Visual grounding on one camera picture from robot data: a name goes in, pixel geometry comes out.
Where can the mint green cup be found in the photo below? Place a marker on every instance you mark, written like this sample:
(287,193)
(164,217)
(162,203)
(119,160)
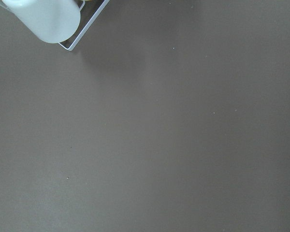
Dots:
(52,21)

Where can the white wire cup rack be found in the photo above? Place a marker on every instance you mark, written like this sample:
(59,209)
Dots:
(89,11)

